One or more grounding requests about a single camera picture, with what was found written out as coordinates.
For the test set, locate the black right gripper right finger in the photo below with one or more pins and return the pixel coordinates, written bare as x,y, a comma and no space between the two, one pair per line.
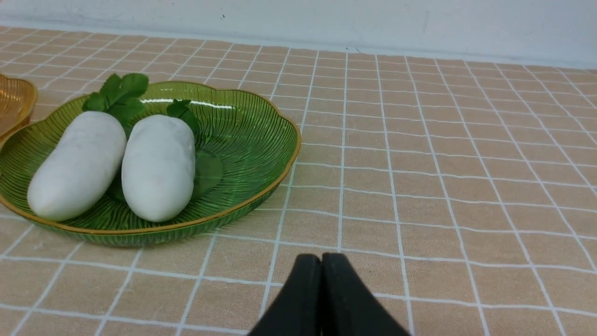
347,307

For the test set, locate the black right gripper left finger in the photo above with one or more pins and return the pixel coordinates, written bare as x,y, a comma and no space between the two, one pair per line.
294,312

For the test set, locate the white radish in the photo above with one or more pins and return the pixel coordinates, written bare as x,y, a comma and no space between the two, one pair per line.
88,155
158,168

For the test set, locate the beige checkered tablecloth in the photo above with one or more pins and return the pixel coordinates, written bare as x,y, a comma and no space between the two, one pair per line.
463,193

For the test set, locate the green ribbed plastic plate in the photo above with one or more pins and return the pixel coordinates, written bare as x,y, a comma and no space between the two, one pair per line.
245,148

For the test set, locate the amber ribbed plastic plate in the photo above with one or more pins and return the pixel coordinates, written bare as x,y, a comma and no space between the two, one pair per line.
17,101

